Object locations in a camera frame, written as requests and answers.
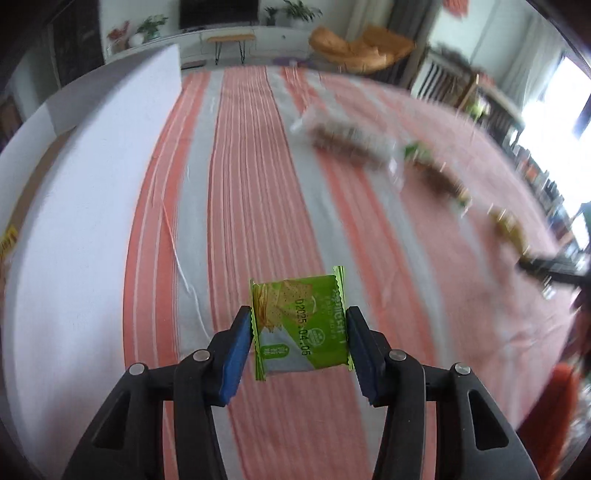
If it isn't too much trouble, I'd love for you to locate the orange grey striped tablecloth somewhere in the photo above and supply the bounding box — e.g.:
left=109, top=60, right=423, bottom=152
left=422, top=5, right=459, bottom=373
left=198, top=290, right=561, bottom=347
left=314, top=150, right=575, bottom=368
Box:
left=122, top=65, right=591, bottom=480

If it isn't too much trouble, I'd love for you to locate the white foam board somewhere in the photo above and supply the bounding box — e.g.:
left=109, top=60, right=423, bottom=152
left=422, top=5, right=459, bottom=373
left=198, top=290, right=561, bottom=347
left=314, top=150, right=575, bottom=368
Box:
left=0, top=44, right=182, bottom=444

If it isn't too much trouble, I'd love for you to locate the bushy green potted plant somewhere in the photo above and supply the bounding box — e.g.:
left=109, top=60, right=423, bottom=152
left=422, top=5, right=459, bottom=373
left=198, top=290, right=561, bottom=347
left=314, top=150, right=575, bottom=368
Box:
left=139, top=15, right=168, bottom=42

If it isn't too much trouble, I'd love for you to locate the green cracker packet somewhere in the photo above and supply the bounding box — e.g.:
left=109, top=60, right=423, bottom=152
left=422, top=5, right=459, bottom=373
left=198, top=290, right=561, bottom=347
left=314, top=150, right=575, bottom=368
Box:
left=249, top=265, right=355, bottom=381

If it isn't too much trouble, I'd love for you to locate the wooden stool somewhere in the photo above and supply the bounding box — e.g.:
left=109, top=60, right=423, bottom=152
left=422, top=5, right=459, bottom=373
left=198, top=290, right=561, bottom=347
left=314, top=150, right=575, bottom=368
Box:
left=206, top=33, right=256, bottom=65

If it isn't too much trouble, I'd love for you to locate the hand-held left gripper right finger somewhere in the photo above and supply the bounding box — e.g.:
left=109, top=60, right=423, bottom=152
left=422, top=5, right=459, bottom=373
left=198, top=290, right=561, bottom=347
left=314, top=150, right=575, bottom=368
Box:
left=345, top=306, right=539, bottom=480

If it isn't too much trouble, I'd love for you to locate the orange lounge chair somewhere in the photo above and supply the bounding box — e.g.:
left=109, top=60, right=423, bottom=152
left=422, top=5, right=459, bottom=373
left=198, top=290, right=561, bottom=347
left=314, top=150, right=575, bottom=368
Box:
left=308, top=25, right=416, bottom=75

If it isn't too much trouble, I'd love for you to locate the white TV cabinet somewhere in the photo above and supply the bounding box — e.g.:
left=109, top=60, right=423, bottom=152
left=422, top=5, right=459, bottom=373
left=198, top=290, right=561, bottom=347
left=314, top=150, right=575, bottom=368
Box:
left=105, top=21, right=324, bottom=70

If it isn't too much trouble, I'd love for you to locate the wooden chair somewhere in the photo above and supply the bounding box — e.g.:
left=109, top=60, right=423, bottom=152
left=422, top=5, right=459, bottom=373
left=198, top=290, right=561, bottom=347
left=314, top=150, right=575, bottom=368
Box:
left=411, top=46, right=481, bottom=112

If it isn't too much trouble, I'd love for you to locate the black television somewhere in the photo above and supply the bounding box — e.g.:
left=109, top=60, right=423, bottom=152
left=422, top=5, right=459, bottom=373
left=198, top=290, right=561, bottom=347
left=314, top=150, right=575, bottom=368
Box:
left=179, top=0, right=259, bottom=29

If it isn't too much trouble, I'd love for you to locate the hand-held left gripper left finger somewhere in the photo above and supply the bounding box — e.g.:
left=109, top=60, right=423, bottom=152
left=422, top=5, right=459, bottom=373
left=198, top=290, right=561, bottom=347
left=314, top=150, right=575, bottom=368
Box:
left=62, top=305, right=254, bottom=480

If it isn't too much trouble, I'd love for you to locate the gold foil snack packet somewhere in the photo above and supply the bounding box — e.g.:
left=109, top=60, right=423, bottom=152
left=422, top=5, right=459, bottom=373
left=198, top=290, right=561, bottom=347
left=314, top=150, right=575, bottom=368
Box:
left=489, top=208, right=529, bottom=252

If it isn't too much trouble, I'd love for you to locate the transparent snack bag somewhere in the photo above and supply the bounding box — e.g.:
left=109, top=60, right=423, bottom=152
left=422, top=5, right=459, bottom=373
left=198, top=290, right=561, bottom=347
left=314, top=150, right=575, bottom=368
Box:
left=291, top=104, right=407, bottom=190

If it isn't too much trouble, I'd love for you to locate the green snack packet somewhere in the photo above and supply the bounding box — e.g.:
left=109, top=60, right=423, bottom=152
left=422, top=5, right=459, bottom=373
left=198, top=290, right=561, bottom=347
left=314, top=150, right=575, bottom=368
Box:
left=404, top=141, right=472, bottom=210

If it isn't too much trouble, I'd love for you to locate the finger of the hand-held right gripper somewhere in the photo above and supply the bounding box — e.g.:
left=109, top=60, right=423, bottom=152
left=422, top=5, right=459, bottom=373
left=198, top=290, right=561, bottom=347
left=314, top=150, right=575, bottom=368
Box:
left=517, top=256, right=591, bottom=289

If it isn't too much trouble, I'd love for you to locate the large leafy potted plant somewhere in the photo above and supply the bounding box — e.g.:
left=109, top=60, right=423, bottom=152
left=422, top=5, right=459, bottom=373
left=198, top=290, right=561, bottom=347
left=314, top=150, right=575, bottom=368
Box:
left=283, top=0, right=322, bottom=21

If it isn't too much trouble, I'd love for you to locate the red flower plant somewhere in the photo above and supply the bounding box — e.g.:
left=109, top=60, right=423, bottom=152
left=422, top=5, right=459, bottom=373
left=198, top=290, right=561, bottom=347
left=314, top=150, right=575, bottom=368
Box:
left=107, top=23, right=132, bottom=51

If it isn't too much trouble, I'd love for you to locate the orange cloth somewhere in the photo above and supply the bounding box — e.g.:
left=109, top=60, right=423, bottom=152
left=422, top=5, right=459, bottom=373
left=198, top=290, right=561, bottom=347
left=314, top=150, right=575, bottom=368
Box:
left=531, top=364, right=583, bottom=480

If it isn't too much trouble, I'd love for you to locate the dark display cabinet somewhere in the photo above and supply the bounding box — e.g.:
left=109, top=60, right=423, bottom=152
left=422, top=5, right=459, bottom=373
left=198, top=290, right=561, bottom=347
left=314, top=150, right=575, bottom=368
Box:
left=48, top=0, right=105, bottom=88

